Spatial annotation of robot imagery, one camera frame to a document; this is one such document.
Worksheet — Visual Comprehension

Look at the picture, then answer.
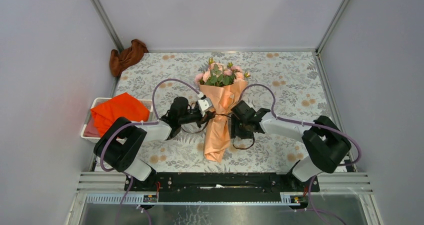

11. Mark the peach wrapping paper sheet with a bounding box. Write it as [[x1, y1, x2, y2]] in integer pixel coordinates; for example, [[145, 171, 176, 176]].
[[199, 80, 248, 163]]

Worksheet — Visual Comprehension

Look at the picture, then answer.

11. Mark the dark brown ribbon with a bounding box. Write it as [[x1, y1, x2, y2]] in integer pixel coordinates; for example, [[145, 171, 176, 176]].
[[180, 110, 257, 151]]

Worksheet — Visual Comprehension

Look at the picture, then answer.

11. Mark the pink fake flower bunch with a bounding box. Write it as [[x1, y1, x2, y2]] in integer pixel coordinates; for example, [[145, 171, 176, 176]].
[[223, 62, 251, 85]]

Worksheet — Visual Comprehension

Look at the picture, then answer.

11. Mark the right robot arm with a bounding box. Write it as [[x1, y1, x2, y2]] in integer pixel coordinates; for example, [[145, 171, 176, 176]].
[[231, 101, 352, 191]]

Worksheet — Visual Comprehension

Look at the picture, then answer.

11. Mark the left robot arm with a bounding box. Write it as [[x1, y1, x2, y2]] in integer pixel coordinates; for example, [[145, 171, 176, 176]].
[[93, 94, 214, 191]]

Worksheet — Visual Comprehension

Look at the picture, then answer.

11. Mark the white plastic basket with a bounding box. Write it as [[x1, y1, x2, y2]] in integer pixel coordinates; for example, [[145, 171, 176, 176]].
[[80, 97, 155, 143]]

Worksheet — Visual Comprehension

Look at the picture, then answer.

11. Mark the orange cloth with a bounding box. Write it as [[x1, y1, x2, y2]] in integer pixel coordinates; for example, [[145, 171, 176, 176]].
[[90, 92, 151, 137]]

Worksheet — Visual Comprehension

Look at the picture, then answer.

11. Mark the floral patterned table mat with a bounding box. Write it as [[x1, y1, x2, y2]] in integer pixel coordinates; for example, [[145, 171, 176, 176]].
[[115, 51, 331, 173]]

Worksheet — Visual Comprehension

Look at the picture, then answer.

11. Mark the brown cloth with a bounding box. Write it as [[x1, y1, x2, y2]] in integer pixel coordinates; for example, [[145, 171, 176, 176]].
[[109, 39, 149, 78]]

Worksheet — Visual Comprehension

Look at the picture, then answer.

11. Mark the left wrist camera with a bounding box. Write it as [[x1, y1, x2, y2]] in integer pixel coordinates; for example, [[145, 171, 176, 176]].
[[196, 95, 214, 116]]

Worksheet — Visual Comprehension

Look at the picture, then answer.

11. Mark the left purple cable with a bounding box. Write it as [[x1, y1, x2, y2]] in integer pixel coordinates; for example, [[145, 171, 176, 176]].
[[99, 78, 205, 225]]

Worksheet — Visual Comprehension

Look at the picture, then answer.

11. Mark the black mounting base rail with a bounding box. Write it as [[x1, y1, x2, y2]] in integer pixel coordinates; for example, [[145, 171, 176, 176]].
[[124, 172, 320, 203]]

